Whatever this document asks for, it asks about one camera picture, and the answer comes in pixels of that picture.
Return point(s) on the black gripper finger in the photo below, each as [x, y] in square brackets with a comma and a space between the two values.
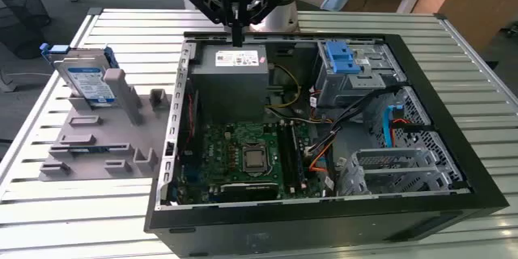
[263, 10]
[204, 4]

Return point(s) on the hard disk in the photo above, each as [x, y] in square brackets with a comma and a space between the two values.
[87, 84]

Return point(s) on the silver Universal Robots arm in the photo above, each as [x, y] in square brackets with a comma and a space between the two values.
[279, 16]

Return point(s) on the metal disk bay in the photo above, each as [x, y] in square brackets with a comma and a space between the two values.
[398, 171]

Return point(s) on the blue plastic drive latch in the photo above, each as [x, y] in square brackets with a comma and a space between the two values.
[338, 55]

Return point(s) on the grey power supply unit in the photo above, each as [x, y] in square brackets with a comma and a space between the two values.
[229, 95]

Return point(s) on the metal optical drive cage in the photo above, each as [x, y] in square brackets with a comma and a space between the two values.
[363, 84]

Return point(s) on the green motherboard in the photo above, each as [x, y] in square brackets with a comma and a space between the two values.
[220, 150]

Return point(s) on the black RAM slot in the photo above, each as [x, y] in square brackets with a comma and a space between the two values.
[287, 156]

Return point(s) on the silver CPU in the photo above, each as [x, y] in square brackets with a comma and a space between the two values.
[253, 159]

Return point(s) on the grey parts rack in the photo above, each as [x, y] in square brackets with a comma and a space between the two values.
[109, 137]

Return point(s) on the brown wooden cabinet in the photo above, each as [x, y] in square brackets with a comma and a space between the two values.
[476, 4]

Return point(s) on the grey furniture foot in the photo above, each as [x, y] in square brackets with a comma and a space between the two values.
[8, 84]

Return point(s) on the black graphics card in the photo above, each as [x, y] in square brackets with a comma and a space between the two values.
[248, 190]

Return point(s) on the black open PC case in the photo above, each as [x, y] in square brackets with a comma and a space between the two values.
[283, 231]

